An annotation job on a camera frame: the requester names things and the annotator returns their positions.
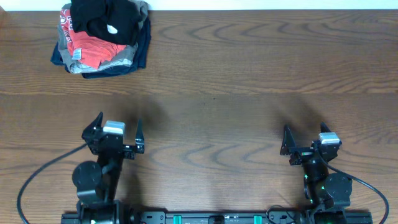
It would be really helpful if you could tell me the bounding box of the black t-shirt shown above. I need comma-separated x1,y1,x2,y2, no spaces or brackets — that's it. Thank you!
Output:
70,0,144,45

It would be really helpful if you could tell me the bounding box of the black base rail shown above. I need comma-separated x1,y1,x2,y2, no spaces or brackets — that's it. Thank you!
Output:
60,208,373,224

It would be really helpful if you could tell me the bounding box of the red printed folded shirt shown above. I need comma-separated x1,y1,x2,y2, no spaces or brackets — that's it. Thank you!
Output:
60,9,126,68

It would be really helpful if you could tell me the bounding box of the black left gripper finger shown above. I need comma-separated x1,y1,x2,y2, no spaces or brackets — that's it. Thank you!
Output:
135,119,145,153
82,112,103,137

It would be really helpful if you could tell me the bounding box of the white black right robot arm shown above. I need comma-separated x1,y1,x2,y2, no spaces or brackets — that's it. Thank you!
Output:
280,123,352,223

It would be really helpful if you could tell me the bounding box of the grey folded garment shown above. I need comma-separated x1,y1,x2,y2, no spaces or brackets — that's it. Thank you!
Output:
51,0,151,78

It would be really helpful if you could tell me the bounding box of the navy folded garment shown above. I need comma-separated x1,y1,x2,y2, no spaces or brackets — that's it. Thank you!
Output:
50,18,151,79

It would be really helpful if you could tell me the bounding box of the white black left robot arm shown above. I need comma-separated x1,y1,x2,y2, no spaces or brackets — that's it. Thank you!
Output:
62,112,145,224

